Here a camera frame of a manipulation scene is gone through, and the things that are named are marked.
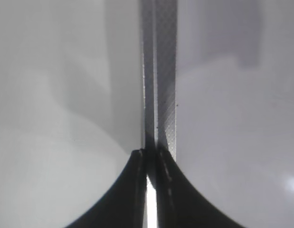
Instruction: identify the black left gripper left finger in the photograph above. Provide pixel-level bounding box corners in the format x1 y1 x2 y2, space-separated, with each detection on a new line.
68 149 147 228

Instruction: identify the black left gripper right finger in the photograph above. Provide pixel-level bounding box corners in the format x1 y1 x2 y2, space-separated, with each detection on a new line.
154 147 242 228

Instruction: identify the white whiteboard with grey frame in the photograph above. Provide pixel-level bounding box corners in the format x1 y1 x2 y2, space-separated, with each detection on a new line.
140 0 294 228

